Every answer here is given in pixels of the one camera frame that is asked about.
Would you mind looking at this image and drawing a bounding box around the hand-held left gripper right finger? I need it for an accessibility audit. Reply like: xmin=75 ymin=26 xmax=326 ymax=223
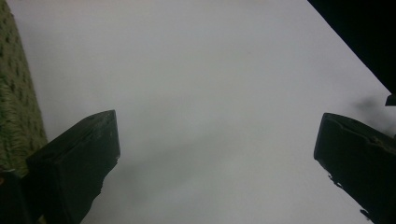
xmin=313 ymin=112 xmax=396 ymax=224

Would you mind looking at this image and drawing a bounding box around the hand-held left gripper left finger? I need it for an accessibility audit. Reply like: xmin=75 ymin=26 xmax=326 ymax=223
xmin=26 ymin=109 xmax=121 ymax=224

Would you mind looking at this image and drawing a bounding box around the green woven basket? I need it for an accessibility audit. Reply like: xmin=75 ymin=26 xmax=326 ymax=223
xmin=0 ymin=0 xmax=49 ymax=178

